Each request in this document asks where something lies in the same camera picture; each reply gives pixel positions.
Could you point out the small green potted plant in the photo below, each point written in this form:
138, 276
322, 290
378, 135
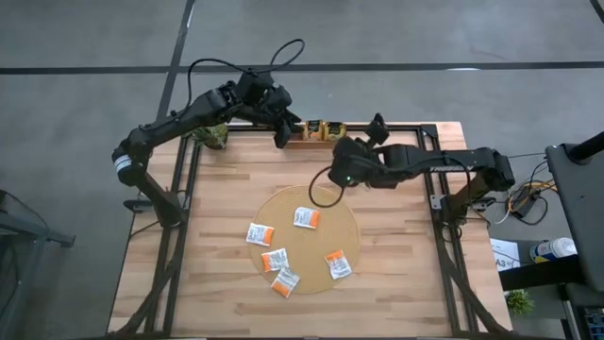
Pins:
519, 302

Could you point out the spiky green plant dark pot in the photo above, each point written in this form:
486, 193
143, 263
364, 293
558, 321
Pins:
212, 137

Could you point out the white paper sheet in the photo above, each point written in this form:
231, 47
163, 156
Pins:
505, 255

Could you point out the grey metal stand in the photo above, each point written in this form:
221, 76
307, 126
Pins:
23, 226

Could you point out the round woven straw placemat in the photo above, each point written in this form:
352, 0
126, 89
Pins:
307, 250

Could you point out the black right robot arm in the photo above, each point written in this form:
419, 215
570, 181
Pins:
424, 160

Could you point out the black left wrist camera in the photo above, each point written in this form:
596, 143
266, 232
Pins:
255, 86

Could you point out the black frame clamp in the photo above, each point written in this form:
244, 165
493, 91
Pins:
378, 118

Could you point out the grey metal cart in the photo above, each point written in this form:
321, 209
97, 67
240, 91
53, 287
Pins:
578, 212

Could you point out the white blue bottle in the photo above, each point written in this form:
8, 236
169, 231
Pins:
552, 250

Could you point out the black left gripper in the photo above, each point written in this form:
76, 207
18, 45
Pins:
278, 101

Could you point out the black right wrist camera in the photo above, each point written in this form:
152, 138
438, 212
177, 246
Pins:
349, 160

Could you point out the wooden three-compartment box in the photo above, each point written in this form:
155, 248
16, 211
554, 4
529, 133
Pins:
311, 144

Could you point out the white orange Tazo tea packet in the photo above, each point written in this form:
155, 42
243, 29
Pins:
285, 282
260, 234
338, 264
307, 217
275, 260

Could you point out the black shelf board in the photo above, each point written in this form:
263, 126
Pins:
538, 276

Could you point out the black power strip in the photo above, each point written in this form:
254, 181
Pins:
482, 204

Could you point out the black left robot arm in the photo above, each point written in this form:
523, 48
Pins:
160, 126

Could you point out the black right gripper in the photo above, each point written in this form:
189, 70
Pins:
378, 134

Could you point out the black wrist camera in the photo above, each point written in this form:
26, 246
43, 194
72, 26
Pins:
349, 160
255, 86

